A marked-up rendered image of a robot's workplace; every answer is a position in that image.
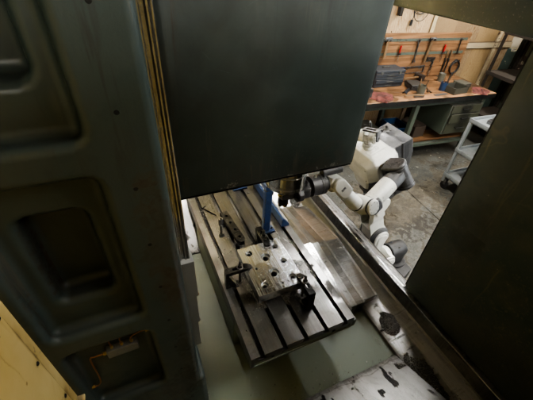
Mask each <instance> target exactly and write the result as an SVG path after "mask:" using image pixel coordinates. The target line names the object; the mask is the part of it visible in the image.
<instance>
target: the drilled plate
mask: <svg viewBox="0 0 533 400"><path fill-rule="evenodd" d="M270 245H272V246H271V247H272V248H265V245H264V244H263V243H260V244H255V245H252V246H249V247H246V248H241V249H238V250H237V258H238V260H239V261H241V263H249V264H251V265H252V269H251V270H249V271H245V272H244V273H245V275H246V276H247V280H248V282H249V283H250V285H251V288H252V290H253V291H254V294H255V296H256V298H257V300H258V302H259V303H260V302H265V301H267V300H269V299H272V298H276V297H278V296H281V295H284V294H287V293H289V292H292V291H295V290H298V289H301V288H302V286H301V284H300V283H299V281H298V279H297V275H296V274H299V273H300V272H299V270H298V268H297V266H296V265H295V263H294V262H293V260H292V259H291V257H290V255H289V254H288V252H287V251H286V249H285V248H284V246H283V245H282V242H281V241H280V240H279V239H278V238H277V239H274V240H270ZM262 247H263V248H262ZM261 248H262V249H261ZM274 248H276V249H275V250H274ZM264 249H265V250H264ZM249 251H251V252H249ZM268 253H269V254H271V256H270V255H269V254H268ZM245 254H246V255H245ZM280 257H281V258H280ZM279 260H280V261H279ZM286 261H288V262H286ZM268 266H269V267H268ZM287 266H288V267H287ZM276 267H277V268H278V269H277V268H276ZM269 269H270V271H268V270H269ZM279 270H280V271H281V272H280V271H279ZM291 271H292V272H293V273H291ZM294 272H295V274H294ZM289 273H290V274H289ZM271 276H273V277H271ZM275 276H276V278H275ZM288 276H289V277H290V278H288ZM291 278H292V279H291ZM275 280H276V281H277V282H276V281H275ZM283 280H284V281H283ZM287 280H289V281H287ZM264 281H266V282H264ZM283 283H284V284H283ZM261 285H262V286H261ZM265 288H266V289H265Z"/></svg>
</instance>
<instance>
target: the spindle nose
mask: <svg viewBox="0 0 533 400"><path fill-rule="evenodd" d="M306 177H307V174H304V175H297V176H294V177H289V178H285V179H279V180H275V181H270V182H267V183H266V186H267V187H268V188H269V189H270V190H272V191H273V192H275V193H278V194H296V193H298V192H300V191H302V190H303V189H304V187H305V182H306Z"/></svg>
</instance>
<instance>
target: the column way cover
mask: <svg viewBox="0 0 533 400"><path fill-rule="evenodd" d="M188 249H189V255H190V258H189V259H187V260H185V259H182V260H181V266H182V274H183V279H184V284H185V289H186V297H187V302H188V307H189V311H190V320H191V325H192V330H193V335H194V343H195V345H197V344H201V335H200V329H199V324H198V322H199V321H200V320H201V319H200V316H199V310H198V304H197V296H198V295H199V293H198V289H197V278H196V271H195V266H194V259H193V256H192V254H191V251H190V247H189V245H188Z"/></svg>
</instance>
